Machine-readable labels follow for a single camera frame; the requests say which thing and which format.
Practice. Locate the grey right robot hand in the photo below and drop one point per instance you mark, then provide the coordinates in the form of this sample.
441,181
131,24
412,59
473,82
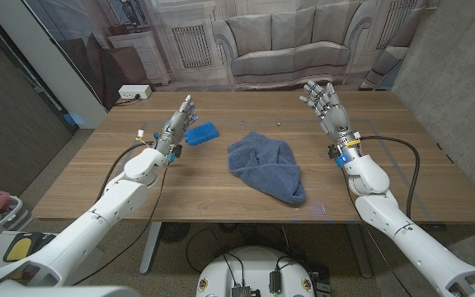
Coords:
335,117

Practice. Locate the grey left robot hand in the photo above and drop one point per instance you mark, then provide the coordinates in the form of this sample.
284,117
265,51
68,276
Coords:
174,125

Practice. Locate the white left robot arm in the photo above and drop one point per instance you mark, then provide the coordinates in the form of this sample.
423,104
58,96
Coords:
97,218

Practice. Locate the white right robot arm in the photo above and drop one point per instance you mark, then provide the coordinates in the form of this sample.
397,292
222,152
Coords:
410,239

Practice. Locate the blue terry towel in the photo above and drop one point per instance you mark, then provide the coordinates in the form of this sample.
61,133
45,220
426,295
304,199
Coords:
266,165

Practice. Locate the blue ice pack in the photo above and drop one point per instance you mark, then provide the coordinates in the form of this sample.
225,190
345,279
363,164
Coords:
201,133

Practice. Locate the white power strip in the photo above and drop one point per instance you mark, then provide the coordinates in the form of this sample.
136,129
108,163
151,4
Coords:
134,91

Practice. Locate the printed living room backdrop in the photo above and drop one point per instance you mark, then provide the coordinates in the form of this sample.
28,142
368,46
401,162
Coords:
287,45

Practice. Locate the black round floor fan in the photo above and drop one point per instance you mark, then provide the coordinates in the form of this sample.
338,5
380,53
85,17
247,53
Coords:
174,232

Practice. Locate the grey table leg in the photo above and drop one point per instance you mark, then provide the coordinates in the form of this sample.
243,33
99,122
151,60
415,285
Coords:
150,247
361,251

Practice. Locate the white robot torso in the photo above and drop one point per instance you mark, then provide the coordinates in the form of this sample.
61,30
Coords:
254,268

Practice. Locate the black adapter on torso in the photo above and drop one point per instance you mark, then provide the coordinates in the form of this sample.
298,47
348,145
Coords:
275,282

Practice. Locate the yellow black foot pedal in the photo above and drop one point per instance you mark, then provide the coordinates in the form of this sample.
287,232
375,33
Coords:
19,247

